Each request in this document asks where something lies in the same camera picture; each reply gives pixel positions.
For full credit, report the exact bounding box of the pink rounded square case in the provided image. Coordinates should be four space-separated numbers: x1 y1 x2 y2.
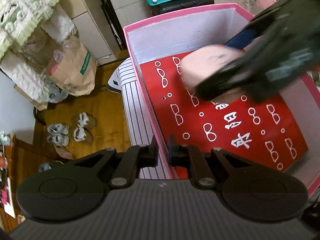
180 44 245 90

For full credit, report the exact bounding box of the pink cardboard storage box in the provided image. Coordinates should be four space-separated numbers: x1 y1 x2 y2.
124 3 319 194

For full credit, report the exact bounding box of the grey white sneaker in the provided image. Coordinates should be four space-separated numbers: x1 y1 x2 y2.
47 133 69 147
47 123 69 135

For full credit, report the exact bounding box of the brown white shoe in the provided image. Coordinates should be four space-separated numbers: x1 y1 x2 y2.
71 112 97 128
72 126 93 144

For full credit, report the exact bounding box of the black suitcase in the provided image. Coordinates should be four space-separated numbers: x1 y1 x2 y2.
150 0 215 16

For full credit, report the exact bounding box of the red patterned cloth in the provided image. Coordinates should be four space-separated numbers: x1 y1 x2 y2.
140 54 308 172

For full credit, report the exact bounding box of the brown paper bag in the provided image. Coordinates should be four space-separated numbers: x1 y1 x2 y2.
46 35 97 96

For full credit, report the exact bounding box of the striped white tablecloth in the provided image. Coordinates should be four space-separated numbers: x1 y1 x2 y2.
107 58 178 180

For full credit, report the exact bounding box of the beige wardrobe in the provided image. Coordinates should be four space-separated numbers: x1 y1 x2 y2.
56 0 251 66

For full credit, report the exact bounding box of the white green knit cardigan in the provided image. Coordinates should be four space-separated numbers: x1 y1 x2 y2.
1 0 76 103

